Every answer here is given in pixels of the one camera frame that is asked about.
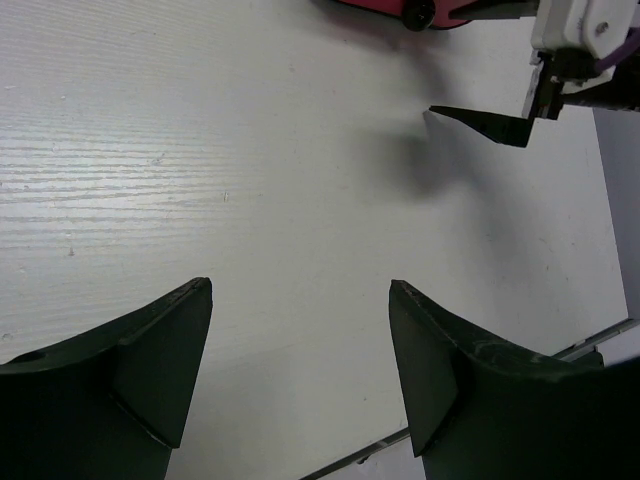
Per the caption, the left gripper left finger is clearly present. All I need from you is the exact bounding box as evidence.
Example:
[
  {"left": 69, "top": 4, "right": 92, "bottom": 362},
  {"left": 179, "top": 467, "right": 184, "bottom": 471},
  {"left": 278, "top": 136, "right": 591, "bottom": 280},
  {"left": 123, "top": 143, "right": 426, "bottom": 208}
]
[{"left": 1, "top": 277, "right": 213, "bottom": 479}]

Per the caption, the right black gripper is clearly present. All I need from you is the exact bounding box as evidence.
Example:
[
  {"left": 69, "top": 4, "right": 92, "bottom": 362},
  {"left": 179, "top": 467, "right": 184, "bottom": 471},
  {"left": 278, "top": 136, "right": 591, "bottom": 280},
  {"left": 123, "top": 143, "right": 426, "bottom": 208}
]
[{"left": 429, "top": 0, "right": 639, "bottom": 148}]

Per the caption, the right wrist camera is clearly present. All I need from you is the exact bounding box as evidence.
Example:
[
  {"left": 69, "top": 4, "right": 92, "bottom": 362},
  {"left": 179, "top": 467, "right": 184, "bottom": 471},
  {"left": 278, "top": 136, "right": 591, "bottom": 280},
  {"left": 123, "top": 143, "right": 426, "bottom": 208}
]
[{"left": 531, "top": 0, "right": 637, "bottom": 59}]

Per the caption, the pink drawer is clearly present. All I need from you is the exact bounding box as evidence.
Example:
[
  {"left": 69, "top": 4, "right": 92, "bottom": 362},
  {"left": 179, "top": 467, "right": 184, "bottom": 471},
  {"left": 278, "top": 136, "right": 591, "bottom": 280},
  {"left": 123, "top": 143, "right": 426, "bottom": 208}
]
[{"left": 340, "top": 0, "right": 470, "bottom": 32}]

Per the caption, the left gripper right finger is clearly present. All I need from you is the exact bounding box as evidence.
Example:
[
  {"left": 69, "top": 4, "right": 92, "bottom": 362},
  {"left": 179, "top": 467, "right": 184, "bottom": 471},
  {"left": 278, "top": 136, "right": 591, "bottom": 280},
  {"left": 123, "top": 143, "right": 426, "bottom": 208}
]
[{"left": 389, "top": 280, "right": 639, "bottom": 479}]

